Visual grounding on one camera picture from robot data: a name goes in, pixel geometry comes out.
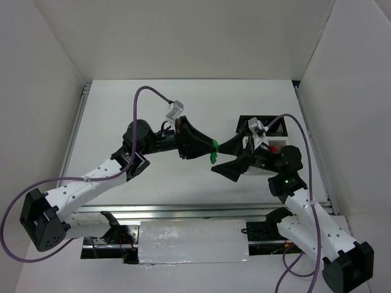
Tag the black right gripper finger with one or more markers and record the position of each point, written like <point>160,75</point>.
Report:
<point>232,170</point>
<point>234,146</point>

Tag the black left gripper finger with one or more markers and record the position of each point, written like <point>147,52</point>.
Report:
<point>189,135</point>
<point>194,151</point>

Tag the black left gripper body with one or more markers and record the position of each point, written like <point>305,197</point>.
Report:
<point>182,138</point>

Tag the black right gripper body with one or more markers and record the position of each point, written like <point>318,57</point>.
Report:
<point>247,157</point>

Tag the green lego plate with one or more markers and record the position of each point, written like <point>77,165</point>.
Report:
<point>214,154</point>

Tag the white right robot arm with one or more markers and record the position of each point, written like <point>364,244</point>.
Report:
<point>344,262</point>

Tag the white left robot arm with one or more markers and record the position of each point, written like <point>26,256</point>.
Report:
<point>50,217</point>

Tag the white slotted container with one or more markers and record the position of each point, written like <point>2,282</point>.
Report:
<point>278,143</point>

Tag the white taped cover panel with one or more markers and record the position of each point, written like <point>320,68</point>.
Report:
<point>192,242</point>

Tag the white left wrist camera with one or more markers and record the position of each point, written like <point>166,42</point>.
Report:
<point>174,111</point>

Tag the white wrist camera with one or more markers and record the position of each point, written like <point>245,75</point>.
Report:
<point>258,131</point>
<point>174,111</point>

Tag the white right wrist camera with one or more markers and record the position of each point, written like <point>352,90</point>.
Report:
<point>258,131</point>

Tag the aluminium front rail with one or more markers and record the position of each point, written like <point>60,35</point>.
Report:
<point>129,213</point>

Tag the aluminium rail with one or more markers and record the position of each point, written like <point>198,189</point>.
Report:
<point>129,213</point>
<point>74,131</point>

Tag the aluminium left side rail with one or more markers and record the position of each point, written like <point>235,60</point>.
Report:
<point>74,131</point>

